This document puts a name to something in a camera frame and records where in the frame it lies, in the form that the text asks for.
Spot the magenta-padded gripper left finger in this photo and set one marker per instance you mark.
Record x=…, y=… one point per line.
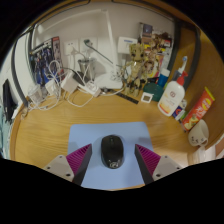
x=63, y=166

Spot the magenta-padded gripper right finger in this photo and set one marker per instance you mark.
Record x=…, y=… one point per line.
x=162, y=166

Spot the black computer mouse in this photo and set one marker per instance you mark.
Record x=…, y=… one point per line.
x=112, y=151

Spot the light blue mouse pad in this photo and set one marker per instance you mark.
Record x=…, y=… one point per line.
x=86, y=133

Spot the white printed mug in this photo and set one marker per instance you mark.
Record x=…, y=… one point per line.
x=199, y=133

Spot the red snack tube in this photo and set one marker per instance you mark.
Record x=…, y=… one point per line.
x=198, y=110

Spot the white red-pump lotion bottle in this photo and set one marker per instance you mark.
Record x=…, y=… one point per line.
x=171, y=98

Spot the small white square clock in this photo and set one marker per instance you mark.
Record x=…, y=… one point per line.
x=147, y=97

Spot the clear plastic lidded cup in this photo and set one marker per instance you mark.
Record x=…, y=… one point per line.
x=36, y=95

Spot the black ruler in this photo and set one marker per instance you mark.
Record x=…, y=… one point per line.
x=127, y=98

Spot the small white charger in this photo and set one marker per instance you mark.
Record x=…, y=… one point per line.
x=51, y=88

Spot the white power strip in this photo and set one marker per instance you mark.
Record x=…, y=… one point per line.
x=89, y=89

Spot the white multi-port charger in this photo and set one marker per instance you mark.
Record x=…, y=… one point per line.
x=69, y=82

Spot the black hanging bag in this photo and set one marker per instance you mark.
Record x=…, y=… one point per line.
x=9, y=100

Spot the blue bottle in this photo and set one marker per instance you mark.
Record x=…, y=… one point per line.
x=163, y=78

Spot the black power adapter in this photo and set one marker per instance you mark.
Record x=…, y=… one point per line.
x=78, y=78

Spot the white desk lamp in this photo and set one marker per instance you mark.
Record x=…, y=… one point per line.
x=108, y=81

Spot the blue robot model kit box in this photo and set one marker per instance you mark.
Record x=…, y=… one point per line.
x=45, y=60

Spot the colourful toy box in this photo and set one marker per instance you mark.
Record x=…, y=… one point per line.
x=160, y=43

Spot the grey metal frame post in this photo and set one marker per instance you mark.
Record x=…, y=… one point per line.
x=16, y=73

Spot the white wall outlet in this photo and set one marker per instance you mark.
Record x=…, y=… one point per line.
x=71, y=47
x=91, y=46

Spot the white wall box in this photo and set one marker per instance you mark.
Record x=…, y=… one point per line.
x=127, y=45

